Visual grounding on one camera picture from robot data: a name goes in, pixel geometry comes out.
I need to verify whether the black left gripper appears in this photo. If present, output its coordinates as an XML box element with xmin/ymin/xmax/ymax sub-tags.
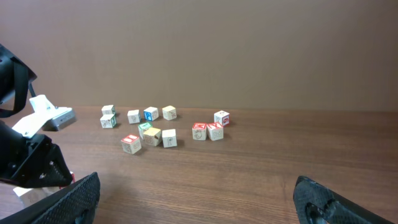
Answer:
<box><xmin>1</xmin><ymin>46</ymin><xmax>72</xmax><ymax>188</ymax></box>

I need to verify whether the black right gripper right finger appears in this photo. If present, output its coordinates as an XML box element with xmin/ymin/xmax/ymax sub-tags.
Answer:
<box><xmin>293</xmin><ymin>175</ymin><xmax>392</xmax><ymax>224</ymax></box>

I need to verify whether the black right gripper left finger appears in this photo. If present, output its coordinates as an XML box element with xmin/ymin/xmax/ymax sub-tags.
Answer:
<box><xmin>1</xmin><ymin>172</ymin><xmax>101</xmax><ymax>224</ymax></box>

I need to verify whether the wooden block blue side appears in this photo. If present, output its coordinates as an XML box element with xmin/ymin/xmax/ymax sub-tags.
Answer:
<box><xmin>13</xmin><ymin>187</ymin><xmax>47</xmax><ymax>208</ymax></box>

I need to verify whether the yellow letter K block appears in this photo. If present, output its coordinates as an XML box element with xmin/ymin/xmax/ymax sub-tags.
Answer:
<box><xmin>143</xmin><ymin>128</ymin><xmax>162</xmax><ymax>146</ymax></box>

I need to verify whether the wooden block hand drawing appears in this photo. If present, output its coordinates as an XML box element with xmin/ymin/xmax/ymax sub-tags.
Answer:
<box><xmin>162</xmin><ymin>129</ymin><xmax>177</xmax><ymax>148</ymax></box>

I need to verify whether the wooden block red side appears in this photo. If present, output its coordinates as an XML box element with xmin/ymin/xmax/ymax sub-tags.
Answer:
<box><xmin>42</xmin><ymin>171</ymin><xmax>75</xmax><ymax>196</ymax></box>

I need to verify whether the wooden block green side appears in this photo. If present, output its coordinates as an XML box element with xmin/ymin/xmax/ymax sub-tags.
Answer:
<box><xmin>100</xmin><ymin>114</ymin><xmax>117</xmax><ymax>129</ymax></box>

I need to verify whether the red letter I block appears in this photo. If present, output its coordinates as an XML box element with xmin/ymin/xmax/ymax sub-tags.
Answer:
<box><xmin>121</xmin><ymin>134</ymin><xmax>142</xmax><ymax>155</ymax></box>

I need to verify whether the plain wooden block far left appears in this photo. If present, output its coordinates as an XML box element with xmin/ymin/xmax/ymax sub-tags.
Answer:
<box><xmin>101</xmin><ymin>105</ymin><xmax>116</xmax><ymax>115</ymax></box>

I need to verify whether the wooden block red drawing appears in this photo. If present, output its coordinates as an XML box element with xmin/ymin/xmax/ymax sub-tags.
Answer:
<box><xmin>127</xmin><ymin>110</ymin><xmax>141</xmax><ymax>124</ymax></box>

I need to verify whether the green letter V block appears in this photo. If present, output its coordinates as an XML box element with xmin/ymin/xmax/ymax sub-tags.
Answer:
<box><xmin>138</xmin><ymin>122</ymin><xmax>153</xmax><ymax>139</ymax></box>

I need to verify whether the blue letter P block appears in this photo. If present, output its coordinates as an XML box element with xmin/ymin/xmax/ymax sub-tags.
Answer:
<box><xmin>144</xmin><ymin>106</ymin><xmax>159</xmax><ymax>121</ymax></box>

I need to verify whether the red letter Y block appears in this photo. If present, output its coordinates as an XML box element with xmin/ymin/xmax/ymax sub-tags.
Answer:
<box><xmin>206</xmin><ymin>122</ymin><xmax>224</xmax><ymax>141</ymax></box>

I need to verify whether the wooden block red number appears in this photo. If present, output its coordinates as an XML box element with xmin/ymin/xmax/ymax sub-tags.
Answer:
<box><xmin>214</xmin><ymin>110</ymin><xmax>230</xmax><ymax>126</ymax></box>

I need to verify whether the yellow top wooden block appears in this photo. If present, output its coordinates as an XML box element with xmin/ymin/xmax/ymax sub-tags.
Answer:
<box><xmin>162</xmin><ymin>105</ymin><xmax>177</xmax><ymax>121</ymax></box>

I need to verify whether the red letter M block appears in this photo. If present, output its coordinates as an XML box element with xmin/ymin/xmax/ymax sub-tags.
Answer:
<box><xmin>192</xmin><ymin>123</ymin><xmax>207</xmax><ymax>141</ymax></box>

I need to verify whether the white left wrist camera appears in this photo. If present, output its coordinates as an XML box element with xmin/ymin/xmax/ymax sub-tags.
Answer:
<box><xmin>12</xmin><ymin>95</ymin><xmax>76</xmax><ymax>139</ymax></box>

